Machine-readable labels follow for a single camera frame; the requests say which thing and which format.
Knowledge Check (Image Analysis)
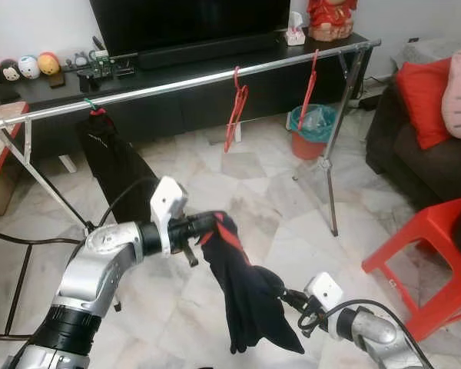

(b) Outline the red robed buddha figurine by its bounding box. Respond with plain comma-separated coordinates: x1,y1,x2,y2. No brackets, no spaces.
307,0,358,42

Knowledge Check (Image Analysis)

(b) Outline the red square cushion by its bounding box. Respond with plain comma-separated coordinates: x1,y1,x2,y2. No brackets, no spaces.
394,58,454,149

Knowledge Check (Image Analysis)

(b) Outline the black flat television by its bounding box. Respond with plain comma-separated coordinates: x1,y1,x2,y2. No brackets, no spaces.
90,0,291,56

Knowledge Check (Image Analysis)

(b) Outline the white round plush toy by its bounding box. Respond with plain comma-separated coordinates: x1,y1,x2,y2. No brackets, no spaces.
18,55,41,79

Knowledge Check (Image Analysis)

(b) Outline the red plastic stool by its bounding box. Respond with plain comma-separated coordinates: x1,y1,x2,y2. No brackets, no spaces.
361,196,461,343

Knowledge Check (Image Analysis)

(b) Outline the black television console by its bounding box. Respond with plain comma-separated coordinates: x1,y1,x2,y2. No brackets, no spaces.
0,31,370,158

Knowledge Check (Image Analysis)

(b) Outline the green hook hanger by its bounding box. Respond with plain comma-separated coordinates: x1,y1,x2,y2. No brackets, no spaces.
83,98,107,116

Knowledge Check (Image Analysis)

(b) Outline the grey speckled side table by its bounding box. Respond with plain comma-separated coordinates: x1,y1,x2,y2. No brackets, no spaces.
400,38,461,66

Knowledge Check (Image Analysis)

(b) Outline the red plastic bucket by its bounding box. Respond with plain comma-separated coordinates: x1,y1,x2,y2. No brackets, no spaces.
290,131,327,160

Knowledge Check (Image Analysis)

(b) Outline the dark grey sofa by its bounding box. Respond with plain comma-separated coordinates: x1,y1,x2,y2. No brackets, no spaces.
366,65,461,262

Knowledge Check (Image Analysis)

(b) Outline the silver metal clothes rack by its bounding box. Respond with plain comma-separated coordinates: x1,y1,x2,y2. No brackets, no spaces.
0,38,383,238

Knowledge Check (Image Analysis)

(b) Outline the teal plastic bin liner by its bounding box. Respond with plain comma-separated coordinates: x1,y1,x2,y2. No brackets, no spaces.
288,104,337,143

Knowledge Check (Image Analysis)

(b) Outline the red plastic hanger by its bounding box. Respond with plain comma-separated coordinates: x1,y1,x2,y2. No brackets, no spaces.
224,66,249,153
298,50,321,131

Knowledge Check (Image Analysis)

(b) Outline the orange round plush toy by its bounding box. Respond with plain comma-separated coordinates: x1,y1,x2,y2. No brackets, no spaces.
37,52,61,76

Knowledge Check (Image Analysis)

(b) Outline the black plush toy white face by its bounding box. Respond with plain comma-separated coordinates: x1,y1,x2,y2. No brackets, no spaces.
0,59,22,82

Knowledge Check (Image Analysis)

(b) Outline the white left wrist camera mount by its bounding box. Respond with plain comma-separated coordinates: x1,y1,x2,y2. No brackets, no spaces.
150,177,189,257

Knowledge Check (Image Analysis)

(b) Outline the navy garment orange stripe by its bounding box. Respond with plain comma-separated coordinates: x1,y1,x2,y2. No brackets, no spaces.
198,211,306,354

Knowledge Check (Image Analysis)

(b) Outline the green white gadget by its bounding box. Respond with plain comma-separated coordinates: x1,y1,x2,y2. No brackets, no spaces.
88,48,112,78

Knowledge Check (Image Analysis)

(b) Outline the black shirt small white logo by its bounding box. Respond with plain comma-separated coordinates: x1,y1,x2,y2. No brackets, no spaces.
77,111,170,224

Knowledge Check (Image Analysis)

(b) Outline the white pink tissue box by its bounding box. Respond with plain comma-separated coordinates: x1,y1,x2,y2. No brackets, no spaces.
284,12,307,47

